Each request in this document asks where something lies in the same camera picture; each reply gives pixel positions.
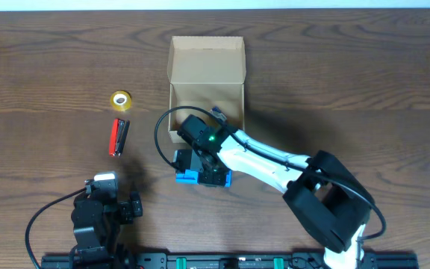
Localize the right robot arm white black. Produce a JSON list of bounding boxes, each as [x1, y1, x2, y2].
[[175, 115, 375, 268]]

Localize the red black stapler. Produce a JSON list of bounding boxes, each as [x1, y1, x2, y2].
[[108, 118, 130, 156]]

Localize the black mounting rail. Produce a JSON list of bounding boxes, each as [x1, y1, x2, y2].
[[40, 250, 420, 269]]

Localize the open cardboard box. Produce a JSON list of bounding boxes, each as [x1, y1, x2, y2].
[[167, 36, 246, 129]]

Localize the yellow tape roll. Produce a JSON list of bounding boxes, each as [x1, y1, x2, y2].
[[110, 90, 132, 111]]

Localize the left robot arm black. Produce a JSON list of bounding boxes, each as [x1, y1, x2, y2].
[[69, 187, 143, 269]]

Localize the small blue white box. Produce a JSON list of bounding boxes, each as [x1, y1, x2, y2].
[[209, 106, 228, 123]]

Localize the blue whiteboard duster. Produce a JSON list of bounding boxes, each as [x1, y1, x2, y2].
[[175, 170, 232, 188]]

